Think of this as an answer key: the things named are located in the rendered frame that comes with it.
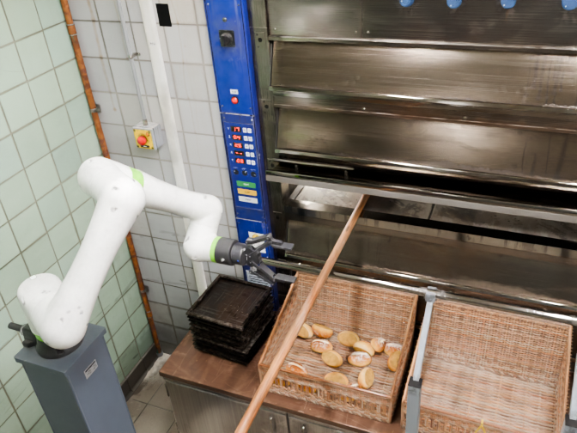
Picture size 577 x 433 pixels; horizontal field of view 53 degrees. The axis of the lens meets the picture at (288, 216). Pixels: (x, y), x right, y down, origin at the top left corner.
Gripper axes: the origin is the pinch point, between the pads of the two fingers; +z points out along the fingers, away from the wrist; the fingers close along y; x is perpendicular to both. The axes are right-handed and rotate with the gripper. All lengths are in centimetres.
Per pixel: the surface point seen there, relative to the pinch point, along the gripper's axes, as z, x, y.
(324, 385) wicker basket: 7, -6, 63
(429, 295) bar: 43.0, -16.7, 16.3
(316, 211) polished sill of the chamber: -12, -55, 16
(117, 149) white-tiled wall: -109, -55, -2
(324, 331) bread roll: -5, -40, 69
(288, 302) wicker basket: -21, -39, 55
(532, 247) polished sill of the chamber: 74, -55, 17
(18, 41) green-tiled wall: -117, -26, -60
